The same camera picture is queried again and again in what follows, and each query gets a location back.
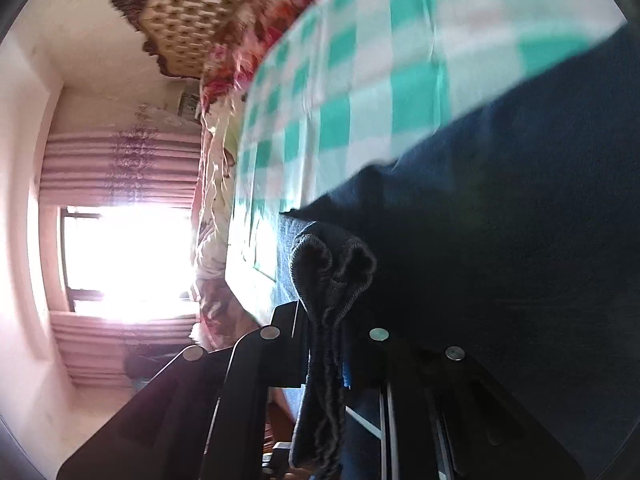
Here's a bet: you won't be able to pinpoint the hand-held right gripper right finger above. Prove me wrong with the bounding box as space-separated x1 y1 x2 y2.
342 320 586 480

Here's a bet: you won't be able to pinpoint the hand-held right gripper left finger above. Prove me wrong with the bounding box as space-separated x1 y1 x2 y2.
57 300 312 480

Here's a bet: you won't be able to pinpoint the blue denim pants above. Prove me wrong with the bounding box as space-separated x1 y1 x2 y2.
277 22 640 480

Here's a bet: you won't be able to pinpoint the floral quilt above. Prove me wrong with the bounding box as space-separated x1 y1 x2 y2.
187 0 366 354

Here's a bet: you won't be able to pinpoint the bright window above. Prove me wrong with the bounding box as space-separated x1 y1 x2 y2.
60 205 202 314

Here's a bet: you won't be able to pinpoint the pink curtain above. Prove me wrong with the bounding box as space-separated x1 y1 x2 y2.
40 130 207 389

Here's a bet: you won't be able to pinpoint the green white checkered tablecloth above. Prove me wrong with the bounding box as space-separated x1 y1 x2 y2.
225 0 627 321

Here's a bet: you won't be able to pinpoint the tufted carved bed headboard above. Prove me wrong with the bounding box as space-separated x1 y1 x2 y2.
111 0 287 79

